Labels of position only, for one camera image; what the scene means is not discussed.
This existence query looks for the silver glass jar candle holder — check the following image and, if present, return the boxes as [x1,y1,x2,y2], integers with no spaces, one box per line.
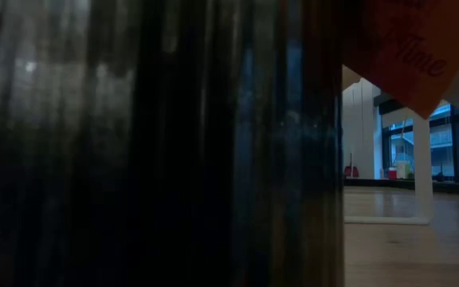
[0,0,345,287]

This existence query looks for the orange-red paper hang tag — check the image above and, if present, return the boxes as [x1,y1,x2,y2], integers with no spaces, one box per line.
[343,0,459,120]

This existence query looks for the red dustpan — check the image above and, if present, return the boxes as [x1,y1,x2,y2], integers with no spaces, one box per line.
[343,152,360,179]

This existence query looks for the white perforated metal stand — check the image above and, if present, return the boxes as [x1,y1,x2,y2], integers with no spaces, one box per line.
[343,114,434,226]

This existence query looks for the black metal table frame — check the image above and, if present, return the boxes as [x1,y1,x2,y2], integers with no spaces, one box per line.
[343,177,459,197]

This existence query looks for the black window frame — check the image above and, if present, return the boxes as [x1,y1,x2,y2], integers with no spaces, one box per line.
[379,90,459,180]

